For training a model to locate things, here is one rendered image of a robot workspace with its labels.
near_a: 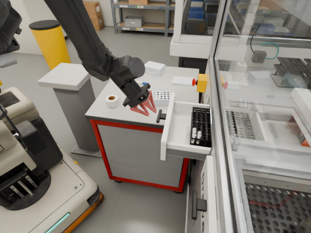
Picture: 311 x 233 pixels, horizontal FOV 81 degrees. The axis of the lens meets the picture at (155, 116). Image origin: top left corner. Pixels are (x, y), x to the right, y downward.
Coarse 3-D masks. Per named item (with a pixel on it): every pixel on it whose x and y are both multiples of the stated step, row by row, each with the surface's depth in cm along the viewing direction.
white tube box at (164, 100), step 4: (152, 92) 102; (156, 92) 102; (164, 92) 103; (168, 92) 103; (156, 96) 99; (160, 96) 100; (164, 96) 100; (168, 96) 100; (156, 100) 97; (160, 100) 97; (164, 100) 97; (168, 100) 97; (156, 104) 99; (160, 104) 99; (164, 104) 99; (168, 104) 99
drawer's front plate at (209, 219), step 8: (208, 160) 53; (208, 168) 51; (208, 176) 49; (208, 184) 47; (208, 192) 46; (208, 200) 45; (208, 208) 43; (208, 216) 42; (216, 216) 42; (208, 224) 41; (216, 224) 40; (208, 232) 40; (216, 232) 39
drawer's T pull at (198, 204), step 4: (196, 192) 48; (192, 196) 48; (196, 196) 47; (192, 200) 47; (196, 200) 46; (200, 200) 46; (204, 200) 46; (192, 204) 46; (196, 204) 45; (200, 204) 45; (204, 204) 45; (192, 208) 45; (196, 208) 45; (200, 208) 45; (204, 208) 45; (192, 212) 44; (196, 212) 44; (192, 216) 43; (196, 216) 43
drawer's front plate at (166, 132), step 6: (174, 96) 77; (168, 108) 71; (168, 114) 68; (168, 120) 66; (168, 126) 64; (168, 132) 65; (162, 138) 59; (168, 138) 71; (162, 144) 60; (162, 150) 62; (162, 156) 64
